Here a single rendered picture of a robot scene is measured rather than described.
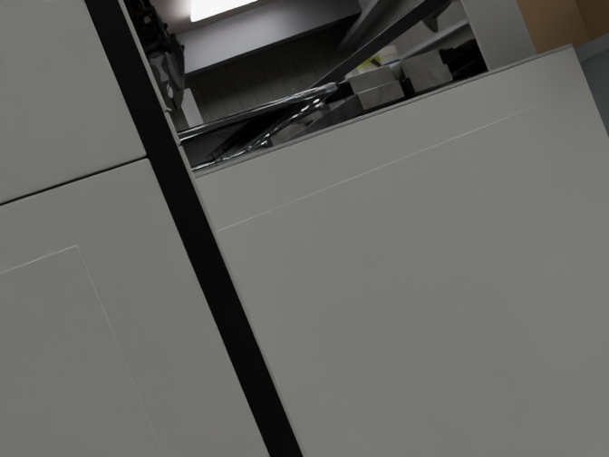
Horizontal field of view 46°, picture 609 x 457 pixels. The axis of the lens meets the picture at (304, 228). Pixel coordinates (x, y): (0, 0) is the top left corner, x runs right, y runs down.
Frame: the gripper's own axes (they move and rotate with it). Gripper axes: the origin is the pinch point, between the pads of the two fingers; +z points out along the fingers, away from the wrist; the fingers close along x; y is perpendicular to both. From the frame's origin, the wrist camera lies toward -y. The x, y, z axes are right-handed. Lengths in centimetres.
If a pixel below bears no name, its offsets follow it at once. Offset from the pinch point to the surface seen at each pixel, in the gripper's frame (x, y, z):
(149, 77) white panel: 7, 70, 13
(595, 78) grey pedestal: 63, 8, 23
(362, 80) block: 28.9, 9.9, 9.7
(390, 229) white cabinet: 21, 41, 30
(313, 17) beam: 104, -691, -176
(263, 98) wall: 18, -755, -125
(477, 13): 45, 22, 9
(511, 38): 48, 21, 14
